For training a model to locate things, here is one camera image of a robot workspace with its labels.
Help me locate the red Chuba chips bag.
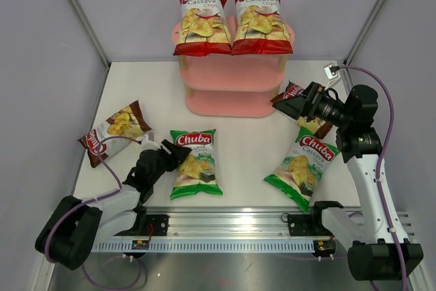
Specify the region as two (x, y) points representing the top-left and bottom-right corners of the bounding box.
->
(174, 0), (232, 57)
(232, 0), (293, 55)

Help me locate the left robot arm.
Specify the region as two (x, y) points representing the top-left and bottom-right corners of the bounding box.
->
(35, 140), (191, 270)

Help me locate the brown Chuba chips bag right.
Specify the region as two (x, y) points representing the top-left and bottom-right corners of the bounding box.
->
(270, 82), (332, 139)

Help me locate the brown chuba chips bag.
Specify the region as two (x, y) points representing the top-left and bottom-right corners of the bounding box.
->
(78, 100), (152, 168)
(270, 82), (332, 139)

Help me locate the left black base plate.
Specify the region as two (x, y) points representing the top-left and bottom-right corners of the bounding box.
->
(117, 214), (169, 236)

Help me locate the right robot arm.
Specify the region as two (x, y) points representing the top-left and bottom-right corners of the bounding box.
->
(272, 82), (424, 284)

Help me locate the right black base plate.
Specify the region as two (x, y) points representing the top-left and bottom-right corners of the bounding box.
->
(280, 213), (332, 236)

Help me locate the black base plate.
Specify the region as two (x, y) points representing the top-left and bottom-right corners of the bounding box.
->
(280, 213), (332, 236)
(117, 214), (169, 236)

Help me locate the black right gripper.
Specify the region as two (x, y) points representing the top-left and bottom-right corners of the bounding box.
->
(273, 82), (352, 129)

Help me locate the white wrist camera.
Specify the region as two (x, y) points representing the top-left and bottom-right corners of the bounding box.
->
(140, 134), (159, 151)
(324, 63), (340, 80)

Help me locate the white slotted cable duct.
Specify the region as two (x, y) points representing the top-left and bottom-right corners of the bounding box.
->
(92, 239), (315, 254)

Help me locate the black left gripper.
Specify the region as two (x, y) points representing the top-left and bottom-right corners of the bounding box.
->
(150, 140), (191, 185)

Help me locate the aluminium mounting rail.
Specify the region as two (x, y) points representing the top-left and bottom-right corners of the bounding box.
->
(46, 206), (416, 240)

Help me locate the brown Chuba chips bag left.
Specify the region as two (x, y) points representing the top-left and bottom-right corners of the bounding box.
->
(78, 100), (152, 168)

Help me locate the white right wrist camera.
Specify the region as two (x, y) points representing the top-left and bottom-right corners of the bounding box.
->
(324, 63), (340, 80)

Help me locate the green Chuba chips bag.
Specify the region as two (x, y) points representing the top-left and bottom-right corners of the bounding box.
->
(264, 127), (339, 213)
(170, 129), (223, 200)

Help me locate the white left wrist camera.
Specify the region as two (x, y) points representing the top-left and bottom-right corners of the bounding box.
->
(140, 134), (159, 151)

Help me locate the pink three-tier shelf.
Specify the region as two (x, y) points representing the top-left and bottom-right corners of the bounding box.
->
(170, 16), (296, 119)

